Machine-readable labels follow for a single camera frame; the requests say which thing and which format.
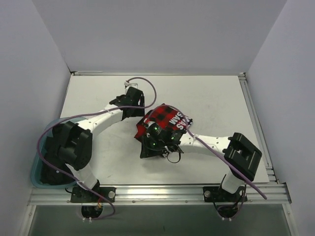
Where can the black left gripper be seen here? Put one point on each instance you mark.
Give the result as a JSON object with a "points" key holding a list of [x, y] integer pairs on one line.
{"points": [[135, 96]]}

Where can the red black plaid shirt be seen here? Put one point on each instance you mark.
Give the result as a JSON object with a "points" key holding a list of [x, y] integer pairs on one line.
{"points": [[166, 117]]}

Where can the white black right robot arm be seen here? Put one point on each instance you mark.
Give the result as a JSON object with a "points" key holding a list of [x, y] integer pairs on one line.
{"points": [[236, 151]]}

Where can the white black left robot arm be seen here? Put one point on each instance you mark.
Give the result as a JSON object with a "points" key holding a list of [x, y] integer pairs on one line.
{"points": [[72, 143]]}

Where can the black clothing in bin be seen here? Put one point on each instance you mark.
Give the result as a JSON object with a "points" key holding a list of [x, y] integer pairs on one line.
{"points": [[49, 175]]}

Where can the teal plastic bin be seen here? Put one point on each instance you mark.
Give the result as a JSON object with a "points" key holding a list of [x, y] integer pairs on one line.
{"points": [[38, 166]]}

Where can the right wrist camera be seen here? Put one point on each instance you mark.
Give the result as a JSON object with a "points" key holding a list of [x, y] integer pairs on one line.
{"points": [[156, 136]]}

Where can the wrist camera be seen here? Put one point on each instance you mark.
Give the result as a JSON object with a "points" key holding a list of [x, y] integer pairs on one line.
{"points": [[156, 136], [130, 85]]}

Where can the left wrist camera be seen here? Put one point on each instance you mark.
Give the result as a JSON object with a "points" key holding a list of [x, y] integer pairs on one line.
{"points": [[130, 85]]}

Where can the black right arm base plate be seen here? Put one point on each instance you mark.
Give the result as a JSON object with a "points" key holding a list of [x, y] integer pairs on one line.
{"points": [[215, 194]]}

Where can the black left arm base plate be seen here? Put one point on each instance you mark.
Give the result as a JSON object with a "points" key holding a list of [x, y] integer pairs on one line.
{"points": [[80, 195]]}

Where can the aluminium front rail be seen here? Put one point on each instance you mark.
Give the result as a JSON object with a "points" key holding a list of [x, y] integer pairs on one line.
{"points": [[160, 195]]}

